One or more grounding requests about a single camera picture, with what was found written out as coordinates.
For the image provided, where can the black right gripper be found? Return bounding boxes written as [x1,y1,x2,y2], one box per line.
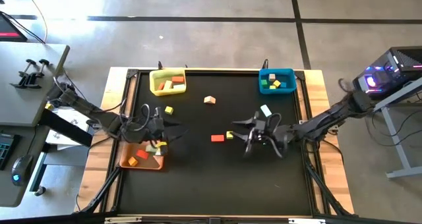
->
[232,111,293,144]

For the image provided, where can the black computer mouse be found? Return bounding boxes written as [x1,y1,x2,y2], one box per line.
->
[11,154,34,188]

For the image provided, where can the grey metal frame desk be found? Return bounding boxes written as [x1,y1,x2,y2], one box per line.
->
[363,78,422,181]

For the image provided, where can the black mounting beam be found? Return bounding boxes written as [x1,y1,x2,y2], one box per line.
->
[38,108,94,148]

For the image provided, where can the orange plastic bin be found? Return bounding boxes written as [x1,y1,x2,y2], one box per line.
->
[119,139,166,171]

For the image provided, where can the blue plastic bin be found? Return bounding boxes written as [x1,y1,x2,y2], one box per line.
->
[258,68,298,96]

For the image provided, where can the black floor tape line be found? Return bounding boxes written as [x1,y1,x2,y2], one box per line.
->
[289,0,312,70]

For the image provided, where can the silver metal bracket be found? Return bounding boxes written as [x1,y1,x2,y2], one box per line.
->
[288,217,326,224]
[104,216,142,224]

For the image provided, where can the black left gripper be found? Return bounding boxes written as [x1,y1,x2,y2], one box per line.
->
[140,117,189,144]

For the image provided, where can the black desk clamp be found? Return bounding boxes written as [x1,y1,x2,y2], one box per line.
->
[10,59,37,88]
[23,59,50,86]

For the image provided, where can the black computer tower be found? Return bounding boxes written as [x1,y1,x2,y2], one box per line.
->
[351,45,422,102]

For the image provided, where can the white paper sheet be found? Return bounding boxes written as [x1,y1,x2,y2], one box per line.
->
[44,108,95,152]

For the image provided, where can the black backlit keyboard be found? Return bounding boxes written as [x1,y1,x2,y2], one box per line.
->
[0,133,20,171]

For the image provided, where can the black table mat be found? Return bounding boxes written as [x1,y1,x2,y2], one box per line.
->
[118,70,313,215]

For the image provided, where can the yellow plastic bin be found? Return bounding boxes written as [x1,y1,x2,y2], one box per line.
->
[148,68,187,97]

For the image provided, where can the grey side desk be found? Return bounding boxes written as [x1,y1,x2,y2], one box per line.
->
[0,43,71,208]

